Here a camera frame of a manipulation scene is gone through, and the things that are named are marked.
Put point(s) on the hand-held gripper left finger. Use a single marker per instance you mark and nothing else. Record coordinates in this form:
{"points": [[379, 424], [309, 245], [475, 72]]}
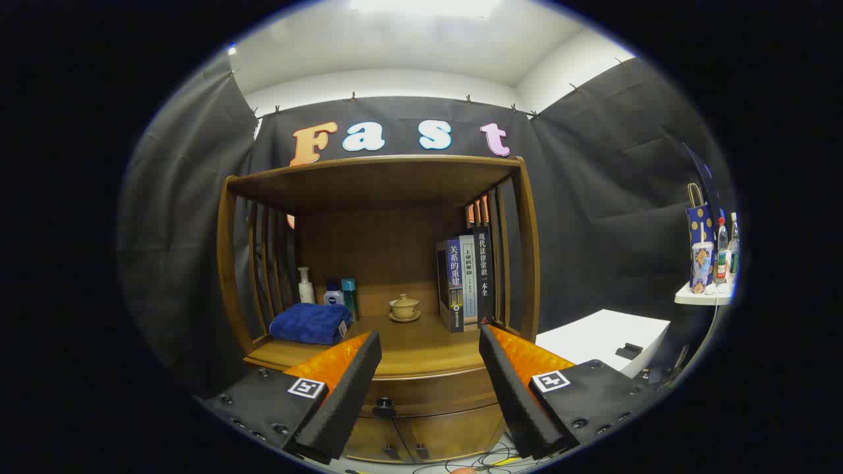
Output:
{"points": [[349, 395]]}

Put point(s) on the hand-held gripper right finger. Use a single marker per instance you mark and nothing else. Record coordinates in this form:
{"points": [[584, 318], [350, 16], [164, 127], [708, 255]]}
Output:
{"points": [[510, 395]]}

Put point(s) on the black drawer knob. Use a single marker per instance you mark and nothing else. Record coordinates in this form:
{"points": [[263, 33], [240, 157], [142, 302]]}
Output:
{"points": [[384, 407]]}

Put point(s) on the wooden drawer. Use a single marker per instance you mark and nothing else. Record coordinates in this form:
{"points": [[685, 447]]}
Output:
{"points": [[441, 394]]}

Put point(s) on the wooden countertop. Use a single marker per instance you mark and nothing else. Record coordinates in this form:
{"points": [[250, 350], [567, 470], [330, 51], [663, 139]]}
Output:
{"points": [[421, 349]]}

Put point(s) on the wooden cabinet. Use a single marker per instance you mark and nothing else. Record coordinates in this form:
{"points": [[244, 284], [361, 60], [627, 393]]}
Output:
{"points": [[395, 250]]}

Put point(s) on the blue folded towel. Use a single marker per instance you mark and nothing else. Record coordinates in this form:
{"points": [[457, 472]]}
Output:
{"points": [[309, 324]]}

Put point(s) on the teal bottle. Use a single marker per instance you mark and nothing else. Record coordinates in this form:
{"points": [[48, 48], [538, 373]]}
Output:
{"points": [[350, 296]]}

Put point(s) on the white bottle with blue cap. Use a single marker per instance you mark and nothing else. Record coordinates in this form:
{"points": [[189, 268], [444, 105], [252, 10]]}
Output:
{"points": [[334, 296]]}

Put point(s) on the white box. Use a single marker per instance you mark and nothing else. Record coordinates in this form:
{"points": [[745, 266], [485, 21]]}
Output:
{"points": [[593, 336]]}

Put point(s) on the beige lidded teacup with saucer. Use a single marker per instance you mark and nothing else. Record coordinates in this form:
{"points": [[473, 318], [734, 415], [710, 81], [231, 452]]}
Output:
{"points": [[404, 308]]}

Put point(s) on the white pump bottle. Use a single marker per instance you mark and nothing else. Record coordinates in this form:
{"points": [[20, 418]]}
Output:
{"points": [[306, 289]]}

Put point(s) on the pale spine book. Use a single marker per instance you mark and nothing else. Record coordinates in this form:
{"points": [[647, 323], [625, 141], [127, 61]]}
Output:
{"points": [[469, 283]]}

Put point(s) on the black spine book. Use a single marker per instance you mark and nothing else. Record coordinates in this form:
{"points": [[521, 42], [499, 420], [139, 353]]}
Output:
{"points": [[483, 276]]}

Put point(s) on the black backdrop cloth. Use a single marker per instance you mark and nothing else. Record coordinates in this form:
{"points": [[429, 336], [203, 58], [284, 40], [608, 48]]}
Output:
{"points": [[593, 197]]}

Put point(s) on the patterned paper cup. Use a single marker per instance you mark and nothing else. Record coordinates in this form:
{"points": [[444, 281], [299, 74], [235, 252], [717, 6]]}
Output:
{"points": [[702, 263]]}

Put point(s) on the red label water bottle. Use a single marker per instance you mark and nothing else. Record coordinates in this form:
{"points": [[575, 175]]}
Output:
{"points": [[722, 257]]}

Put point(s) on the blue dotted gift bag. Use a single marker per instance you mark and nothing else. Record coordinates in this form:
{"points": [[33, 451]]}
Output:
{"points": [[699, 227]]}

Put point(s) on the green label water bottle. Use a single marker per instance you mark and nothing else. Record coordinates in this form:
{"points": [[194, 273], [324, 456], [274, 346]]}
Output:
{"points": [[733, 253]]}

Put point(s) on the white wall shelf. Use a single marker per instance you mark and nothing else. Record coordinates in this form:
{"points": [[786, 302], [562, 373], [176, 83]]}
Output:
{"points": [[698, 297]]}

